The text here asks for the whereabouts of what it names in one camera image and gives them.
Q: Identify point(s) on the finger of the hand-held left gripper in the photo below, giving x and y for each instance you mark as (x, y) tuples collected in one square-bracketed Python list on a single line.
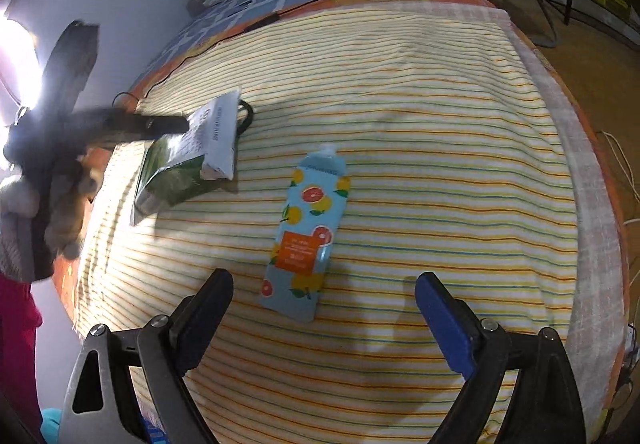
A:
[(135, 125)]

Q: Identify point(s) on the blue citrus print pouch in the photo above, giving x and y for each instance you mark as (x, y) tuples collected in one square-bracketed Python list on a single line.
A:
[(305, 234)]

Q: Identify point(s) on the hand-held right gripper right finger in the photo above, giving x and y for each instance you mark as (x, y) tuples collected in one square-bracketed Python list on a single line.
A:
[(445, 324)]

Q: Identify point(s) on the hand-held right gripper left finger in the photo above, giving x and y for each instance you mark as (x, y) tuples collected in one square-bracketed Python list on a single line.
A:
[(200, 324)]

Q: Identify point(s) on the person's left hand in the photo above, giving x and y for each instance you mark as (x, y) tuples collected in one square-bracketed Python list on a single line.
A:
[(62, 209)]

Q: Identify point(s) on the person's left forearm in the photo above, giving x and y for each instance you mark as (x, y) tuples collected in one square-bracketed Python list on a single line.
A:
[(15, 234)]

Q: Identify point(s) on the person's pink clothing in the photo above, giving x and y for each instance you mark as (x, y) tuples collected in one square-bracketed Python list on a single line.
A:
[(17, 339)]

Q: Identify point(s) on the bright lamp on tripod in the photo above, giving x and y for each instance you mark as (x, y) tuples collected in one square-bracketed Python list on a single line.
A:
[(17, 59)]

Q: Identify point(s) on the green and white carton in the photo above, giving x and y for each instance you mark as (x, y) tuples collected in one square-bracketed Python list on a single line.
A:
[(210, 139)]

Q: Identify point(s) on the yellow striped blanket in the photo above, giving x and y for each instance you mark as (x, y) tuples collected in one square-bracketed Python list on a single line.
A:
[(425, 174)]

